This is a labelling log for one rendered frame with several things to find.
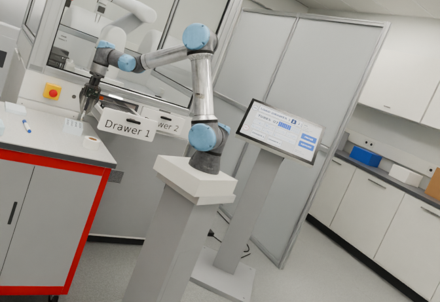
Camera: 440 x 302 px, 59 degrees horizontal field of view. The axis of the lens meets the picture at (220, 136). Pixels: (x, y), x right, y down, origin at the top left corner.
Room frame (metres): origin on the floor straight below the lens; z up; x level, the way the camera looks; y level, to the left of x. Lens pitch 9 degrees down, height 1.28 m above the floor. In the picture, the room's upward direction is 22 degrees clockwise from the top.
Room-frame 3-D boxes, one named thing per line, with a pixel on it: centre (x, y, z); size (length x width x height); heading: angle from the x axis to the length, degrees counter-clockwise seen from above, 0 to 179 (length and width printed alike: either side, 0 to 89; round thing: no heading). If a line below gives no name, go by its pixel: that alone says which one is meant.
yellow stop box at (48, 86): (1.95, 0.89, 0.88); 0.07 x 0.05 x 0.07; 125
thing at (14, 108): (1.78, 0.95, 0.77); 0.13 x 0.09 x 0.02; 35
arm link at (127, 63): (1.81, 0.55, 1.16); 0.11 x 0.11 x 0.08; 75
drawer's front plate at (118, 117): (1.89, 0.44, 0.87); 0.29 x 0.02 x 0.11; 125
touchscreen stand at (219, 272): (2.50, -0.35, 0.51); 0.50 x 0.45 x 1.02; 173
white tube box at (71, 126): (1.81, 0.68, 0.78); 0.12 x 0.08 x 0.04; 24
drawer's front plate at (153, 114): (2.33, 0.36, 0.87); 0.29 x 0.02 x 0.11; 125
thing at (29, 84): (2.57, 0.86, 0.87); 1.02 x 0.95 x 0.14; 125
